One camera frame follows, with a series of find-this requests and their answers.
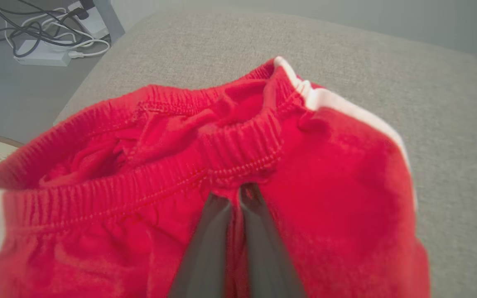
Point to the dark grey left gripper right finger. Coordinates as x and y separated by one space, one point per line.
267 269

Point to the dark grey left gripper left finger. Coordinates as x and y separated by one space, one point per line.
205 265

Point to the red shorts with white stripes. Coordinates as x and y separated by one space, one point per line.
338 186

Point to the white power adapter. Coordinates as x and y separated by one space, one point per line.
93 25

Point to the white power strip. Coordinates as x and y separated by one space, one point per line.
39 56

